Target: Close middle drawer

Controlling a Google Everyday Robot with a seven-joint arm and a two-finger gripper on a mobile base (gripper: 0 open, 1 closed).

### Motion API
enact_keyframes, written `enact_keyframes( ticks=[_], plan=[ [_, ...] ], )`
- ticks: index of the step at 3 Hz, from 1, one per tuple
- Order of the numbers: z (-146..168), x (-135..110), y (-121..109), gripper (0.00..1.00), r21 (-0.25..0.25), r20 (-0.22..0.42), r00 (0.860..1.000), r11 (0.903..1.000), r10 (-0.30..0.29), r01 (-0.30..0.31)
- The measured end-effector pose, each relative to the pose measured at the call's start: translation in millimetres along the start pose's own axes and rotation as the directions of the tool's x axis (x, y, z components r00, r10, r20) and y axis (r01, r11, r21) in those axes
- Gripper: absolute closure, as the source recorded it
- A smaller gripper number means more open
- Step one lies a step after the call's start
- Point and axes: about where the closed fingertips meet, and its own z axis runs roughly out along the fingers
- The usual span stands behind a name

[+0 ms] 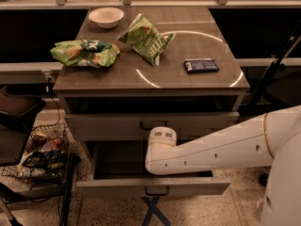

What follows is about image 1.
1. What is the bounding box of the grey drawer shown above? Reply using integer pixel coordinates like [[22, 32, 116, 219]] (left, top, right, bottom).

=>
[[76, 140, 230, 198], [65, 112, 239, 141]]

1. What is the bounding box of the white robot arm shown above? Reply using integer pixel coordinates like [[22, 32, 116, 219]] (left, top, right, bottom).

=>
[[145, 105, 301, 226]]

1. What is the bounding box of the grey drawer cabinet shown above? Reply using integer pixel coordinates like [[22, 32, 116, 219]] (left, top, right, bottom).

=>
[[53, 6, 251, 158]]

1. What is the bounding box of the dark blue snack bar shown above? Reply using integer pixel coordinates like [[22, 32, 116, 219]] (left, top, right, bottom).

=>
[[183, 58, 219, 73]]

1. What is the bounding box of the upright green chip bag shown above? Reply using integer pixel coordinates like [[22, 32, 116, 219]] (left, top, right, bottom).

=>
[[117, 13, 175, 66]]

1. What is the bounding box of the crumpled green chip bag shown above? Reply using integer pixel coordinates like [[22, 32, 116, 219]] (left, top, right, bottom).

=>
[[50, 40, 120, 68]]

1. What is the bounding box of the white ceramic bowl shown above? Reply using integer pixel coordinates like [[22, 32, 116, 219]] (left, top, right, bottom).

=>
[[88, 8, 124, 28]]

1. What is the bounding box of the black office chair right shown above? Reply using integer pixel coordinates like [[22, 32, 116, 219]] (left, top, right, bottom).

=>
[[247, 22, 301, 186]]

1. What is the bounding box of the black chair left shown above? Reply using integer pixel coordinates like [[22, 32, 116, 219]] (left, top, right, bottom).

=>
[[0, 85, 47, 226]]

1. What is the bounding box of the wire basket with items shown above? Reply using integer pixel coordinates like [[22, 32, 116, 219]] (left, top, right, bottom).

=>
[[2, 123, 69, 183]]

